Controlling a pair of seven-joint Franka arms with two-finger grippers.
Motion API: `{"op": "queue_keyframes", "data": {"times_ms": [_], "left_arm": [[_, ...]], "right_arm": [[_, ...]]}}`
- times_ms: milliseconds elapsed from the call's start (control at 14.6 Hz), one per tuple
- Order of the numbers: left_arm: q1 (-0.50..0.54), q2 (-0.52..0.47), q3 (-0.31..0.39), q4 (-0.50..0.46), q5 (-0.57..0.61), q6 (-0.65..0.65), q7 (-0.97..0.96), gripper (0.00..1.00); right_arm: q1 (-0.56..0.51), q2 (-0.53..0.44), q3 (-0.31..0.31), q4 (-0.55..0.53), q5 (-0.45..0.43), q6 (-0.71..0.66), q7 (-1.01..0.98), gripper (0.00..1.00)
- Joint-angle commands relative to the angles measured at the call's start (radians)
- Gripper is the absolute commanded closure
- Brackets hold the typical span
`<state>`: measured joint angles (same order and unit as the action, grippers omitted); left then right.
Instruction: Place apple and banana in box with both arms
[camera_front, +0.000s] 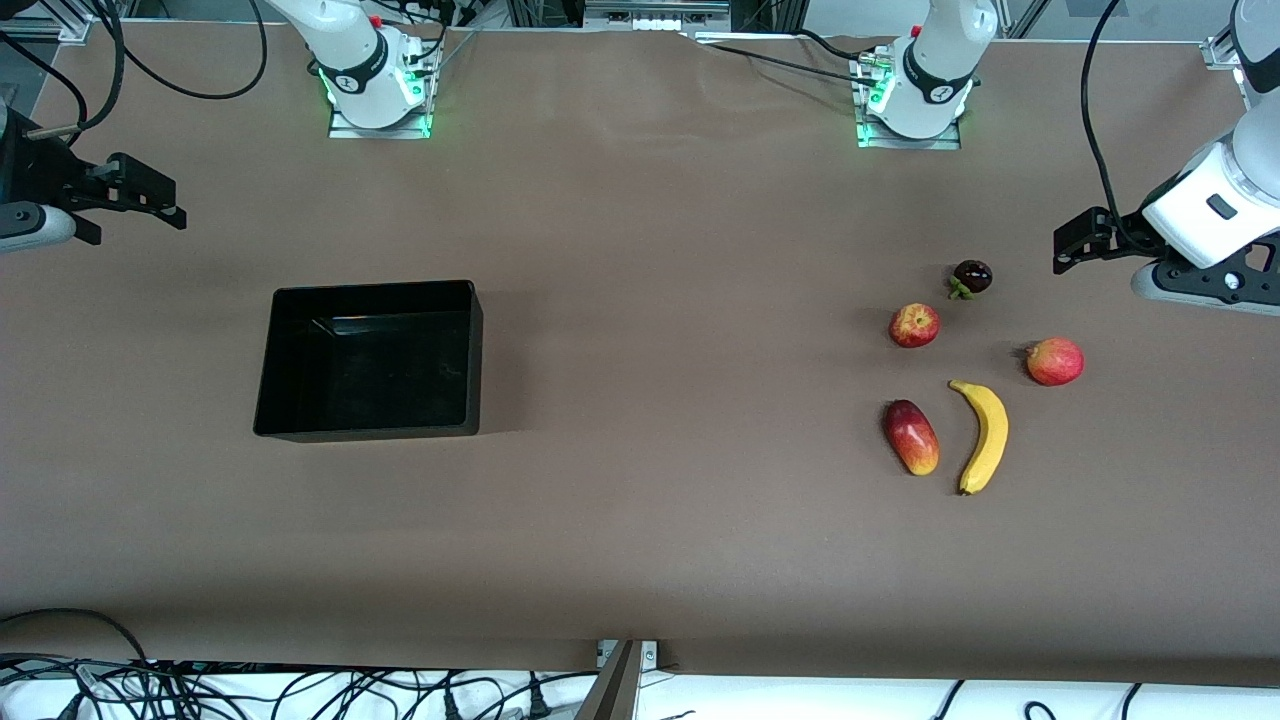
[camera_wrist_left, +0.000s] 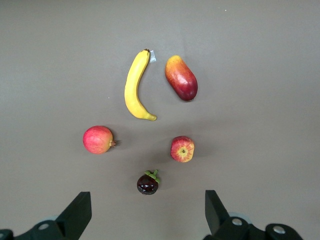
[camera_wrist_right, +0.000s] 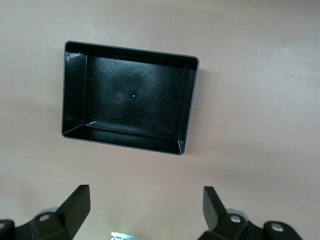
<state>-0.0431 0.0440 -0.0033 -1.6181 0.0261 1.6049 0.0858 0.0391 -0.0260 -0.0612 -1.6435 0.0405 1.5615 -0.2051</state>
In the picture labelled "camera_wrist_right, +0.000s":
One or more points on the black plastic box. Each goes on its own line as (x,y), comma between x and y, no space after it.
(135,100)

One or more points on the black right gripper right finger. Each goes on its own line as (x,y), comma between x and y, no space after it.
(217,220)

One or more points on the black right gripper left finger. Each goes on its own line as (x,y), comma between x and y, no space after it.
(72,212)

